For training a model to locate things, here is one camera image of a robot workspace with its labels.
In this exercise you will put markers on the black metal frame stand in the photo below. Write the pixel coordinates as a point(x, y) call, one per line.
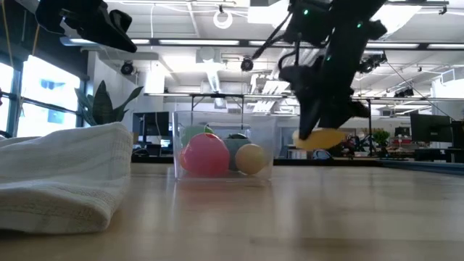
point(369, 130)
point(203, 95)

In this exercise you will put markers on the red toy bell pepper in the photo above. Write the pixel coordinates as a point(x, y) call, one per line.
point(206, 156)

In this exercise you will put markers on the yellow toy lemon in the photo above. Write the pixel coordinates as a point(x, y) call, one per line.
point(251, 159)

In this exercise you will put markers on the potted green plant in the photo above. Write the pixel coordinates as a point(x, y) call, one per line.
point(102, 105)

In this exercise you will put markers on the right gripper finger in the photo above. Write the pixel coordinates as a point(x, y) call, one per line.
point(310, 116)
point(335, 117)

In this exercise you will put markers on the small background green plant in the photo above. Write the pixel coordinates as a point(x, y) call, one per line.
point(381, 136)

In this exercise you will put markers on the yellow toy banana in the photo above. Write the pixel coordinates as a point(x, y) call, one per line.
point(322, 141)

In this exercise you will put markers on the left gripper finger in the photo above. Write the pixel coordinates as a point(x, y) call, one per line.
point(116, 41)

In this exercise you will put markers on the blue white round object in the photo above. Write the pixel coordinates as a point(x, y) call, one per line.
point(322, 155)

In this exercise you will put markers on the clear plastic tupperware container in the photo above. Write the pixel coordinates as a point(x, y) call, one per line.
point(177, 119)

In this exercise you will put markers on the large glass window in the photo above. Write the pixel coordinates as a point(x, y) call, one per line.
point(47, 94)

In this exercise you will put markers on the black ceiling camera mount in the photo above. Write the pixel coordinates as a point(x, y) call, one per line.
point(373, 63)

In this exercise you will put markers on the black ceiling spot lamp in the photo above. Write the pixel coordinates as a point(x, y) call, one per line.
point(247, 64)
point(127, 67)

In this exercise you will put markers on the long ceiling light strip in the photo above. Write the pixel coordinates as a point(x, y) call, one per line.
point(395, 45)
point(143, 41)
point(199, 42)

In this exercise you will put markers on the white checked cloth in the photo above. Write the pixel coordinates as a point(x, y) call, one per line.
point(61, 174)

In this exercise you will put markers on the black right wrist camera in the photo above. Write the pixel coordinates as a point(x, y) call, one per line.
point(308, 25)

